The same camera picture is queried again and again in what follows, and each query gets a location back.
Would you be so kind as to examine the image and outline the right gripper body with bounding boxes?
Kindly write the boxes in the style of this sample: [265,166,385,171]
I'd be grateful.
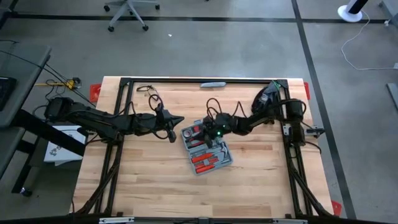
[203,113,239,140]

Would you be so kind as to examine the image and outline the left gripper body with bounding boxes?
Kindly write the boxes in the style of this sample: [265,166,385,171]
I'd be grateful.
[136,107,175,137]

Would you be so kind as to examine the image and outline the grey plastic tool case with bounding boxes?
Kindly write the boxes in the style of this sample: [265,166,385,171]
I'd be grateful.
[180,119,234,176]

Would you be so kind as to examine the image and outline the red handled screwdriver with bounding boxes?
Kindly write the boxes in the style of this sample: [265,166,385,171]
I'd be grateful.
[195,161,233,175]

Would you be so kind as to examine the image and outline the grey utility knife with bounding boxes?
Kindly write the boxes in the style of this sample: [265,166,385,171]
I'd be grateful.
[200,81,227,89]

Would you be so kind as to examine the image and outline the clear safety glasses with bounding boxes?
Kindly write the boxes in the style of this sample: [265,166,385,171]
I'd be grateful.
[136,85,160,102]

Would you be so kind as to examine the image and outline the black work gloves pair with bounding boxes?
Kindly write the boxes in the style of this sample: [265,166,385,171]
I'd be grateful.
[251,81,280,114]

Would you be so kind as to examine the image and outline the white cardboard box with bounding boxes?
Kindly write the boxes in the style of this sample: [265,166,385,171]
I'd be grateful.
[43,125,86,164]

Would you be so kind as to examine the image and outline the black side table legs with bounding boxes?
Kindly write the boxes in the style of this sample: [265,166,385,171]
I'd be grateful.
[11,108,86,197]

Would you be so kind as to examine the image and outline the office chair base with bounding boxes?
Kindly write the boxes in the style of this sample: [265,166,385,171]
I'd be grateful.
[103,0,161,32]

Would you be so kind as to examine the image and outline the low grey side table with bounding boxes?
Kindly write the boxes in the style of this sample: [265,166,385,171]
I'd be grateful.
[0,126,26,180]

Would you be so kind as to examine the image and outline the black keyboard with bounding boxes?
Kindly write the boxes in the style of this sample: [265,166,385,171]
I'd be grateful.
[0,77,17,111]

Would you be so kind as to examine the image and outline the white round-base floor stand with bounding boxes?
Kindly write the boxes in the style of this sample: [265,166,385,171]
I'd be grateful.
[337,0,369,23]

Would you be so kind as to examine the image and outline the grey metal floor foot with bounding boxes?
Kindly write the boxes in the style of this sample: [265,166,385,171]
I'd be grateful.
[386,82,398,110]

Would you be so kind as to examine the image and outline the grey metal table leg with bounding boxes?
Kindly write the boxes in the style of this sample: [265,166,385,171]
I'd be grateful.
[377,0,398,19]

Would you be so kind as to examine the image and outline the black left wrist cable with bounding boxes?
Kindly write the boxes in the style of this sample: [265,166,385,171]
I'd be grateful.
[130,93,170,140]

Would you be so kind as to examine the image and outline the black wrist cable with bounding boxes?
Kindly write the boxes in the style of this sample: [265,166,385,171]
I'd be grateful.
[205,97,249,119]
[130,93,170,140]

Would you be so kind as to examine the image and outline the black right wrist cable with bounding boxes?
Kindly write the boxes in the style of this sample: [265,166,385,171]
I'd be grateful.
[205,97,249,119]

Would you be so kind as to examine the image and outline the black aluminium table frame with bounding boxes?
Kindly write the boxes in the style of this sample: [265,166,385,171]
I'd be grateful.
[74,77,335,218]

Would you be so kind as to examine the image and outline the black table edge rail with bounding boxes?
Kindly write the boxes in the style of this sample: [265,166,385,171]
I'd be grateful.
[0,213,398,224]

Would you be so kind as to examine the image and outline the yellow cable with plug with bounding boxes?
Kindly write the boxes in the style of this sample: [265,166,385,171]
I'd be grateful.
[34,80,76,90]

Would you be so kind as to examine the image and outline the silver rail bracket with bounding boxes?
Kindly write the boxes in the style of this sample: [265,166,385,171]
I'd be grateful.
[98,217,136,224]
[272,218,308,224]

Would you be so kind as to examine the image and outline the black floor cable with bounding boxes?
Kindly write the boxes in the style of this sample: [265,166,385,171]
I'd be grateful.
[0,49,96,108]

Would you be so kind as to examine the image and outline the white floor cable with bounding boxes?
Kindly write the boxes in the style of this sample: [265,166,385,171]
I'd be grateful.
[341,11,398,71]

